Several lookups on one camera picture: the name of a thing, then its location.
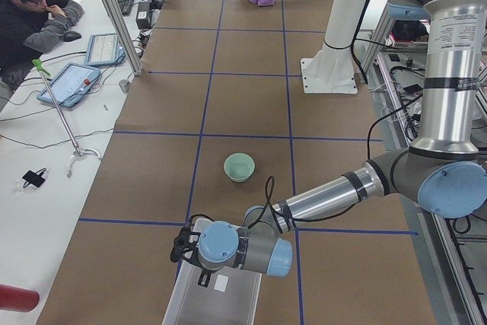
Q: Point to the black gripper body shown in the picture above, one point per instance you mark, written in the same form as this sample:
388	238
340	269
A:
200	266

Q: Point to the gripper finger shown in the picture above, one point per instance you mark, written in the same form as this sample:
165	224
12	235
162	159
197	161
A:
206	279
202	279

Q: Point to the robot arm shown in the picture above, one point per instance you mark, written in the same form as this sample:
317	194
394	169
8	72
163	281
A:
439	170

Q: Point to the clear plastic bin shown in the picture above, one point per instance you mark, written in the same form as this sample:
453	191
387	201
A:
232	294

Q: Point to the green bowl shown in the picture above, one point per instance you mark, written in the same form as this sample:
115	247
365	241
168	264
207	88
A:
239	167

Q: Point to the small black device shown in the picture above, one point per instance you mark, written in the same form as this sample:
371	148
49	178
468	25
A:
34	178

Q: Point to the red bottle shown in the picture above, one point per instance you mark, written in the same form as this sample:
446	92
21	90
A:
18	299

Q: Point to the small metal cylinder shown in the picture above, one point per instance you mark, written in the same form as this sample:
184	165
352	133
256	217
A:
124	85

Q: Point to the near teach pendant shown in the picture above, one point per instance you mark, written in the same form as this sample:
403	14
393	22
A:
72	83

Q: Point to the teach pendant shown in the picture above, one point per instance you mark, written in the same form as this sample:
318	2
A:
72	83
104	50

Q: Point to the far teach pendant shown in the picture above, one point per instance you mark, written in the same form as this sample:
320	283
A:
104	50

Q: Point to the black power adapter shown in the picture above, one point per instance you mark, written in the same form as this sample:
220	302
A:
143	16

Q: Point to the black computer mouse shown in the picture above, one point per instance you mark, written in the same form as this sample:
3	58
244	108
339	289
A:
71	36

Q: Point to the seated person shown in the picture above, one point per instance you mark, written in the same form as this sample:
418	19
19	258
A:
30	28

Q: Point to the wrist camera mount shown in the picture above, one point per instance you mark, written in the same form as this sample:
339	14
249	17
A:
185	247

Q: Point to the white pedestal column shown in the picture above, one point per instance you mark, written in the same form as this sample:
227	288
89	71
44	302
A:
331	70

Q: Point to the green handled grabber stick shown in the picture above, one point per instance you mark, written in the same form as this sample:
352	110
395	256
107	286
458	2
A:
79	153

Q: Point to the aluminium frame post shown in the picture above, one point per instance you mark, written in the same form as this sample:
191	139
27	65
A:
116	17

